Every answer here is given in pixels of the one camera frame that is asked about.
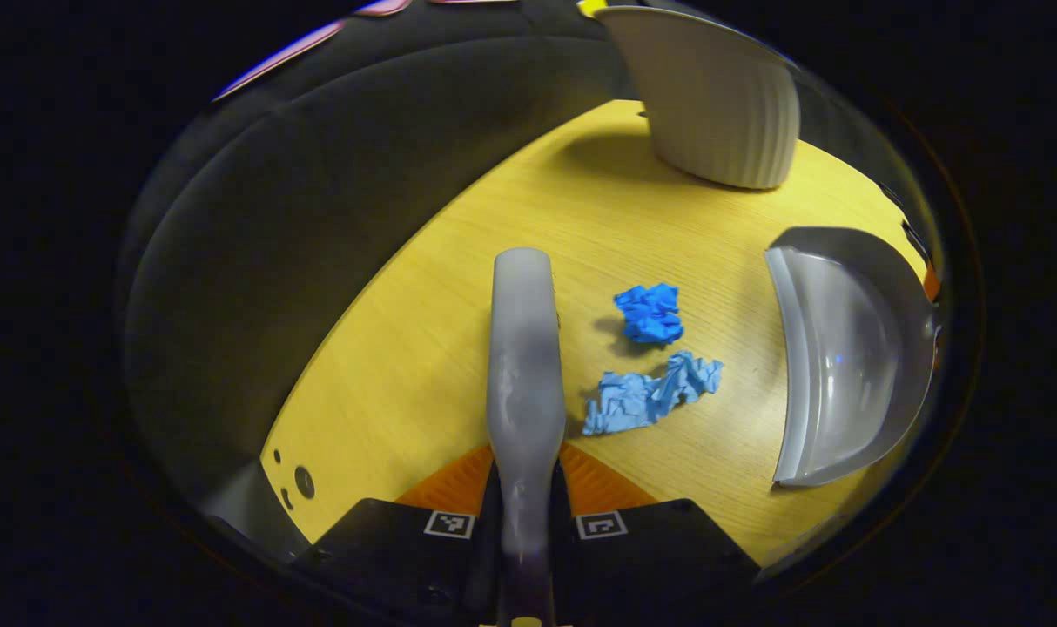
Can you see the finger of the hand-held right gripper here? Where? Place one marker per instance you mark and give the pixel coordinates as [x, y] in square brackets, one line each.
[932, 284]

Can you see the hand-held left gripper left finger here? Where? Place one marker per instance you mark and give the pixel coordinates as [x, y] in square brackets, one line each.
[389, 549]

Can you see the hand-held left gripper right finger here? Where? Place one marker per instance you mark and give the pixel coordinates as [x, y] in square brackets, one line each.
[650, 549]

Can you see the grey dustpan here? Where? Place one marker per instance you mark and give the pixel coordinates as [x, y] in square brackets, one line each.
[842, 366]

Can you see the light blue paper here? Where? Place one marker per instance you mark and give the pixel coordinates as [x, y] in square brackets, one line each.
[633, 401]

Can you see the small grey broom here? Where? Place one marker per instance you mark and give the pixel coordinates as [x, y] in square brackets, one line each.
[524, 366]

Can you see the dark blue paper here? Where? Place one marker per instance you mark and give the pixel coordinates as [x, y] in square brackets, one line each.
[650, 313]

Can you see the white ribbed garbage bin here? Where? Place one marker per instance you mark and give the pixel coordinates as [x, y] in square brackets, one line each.
[720, 104]

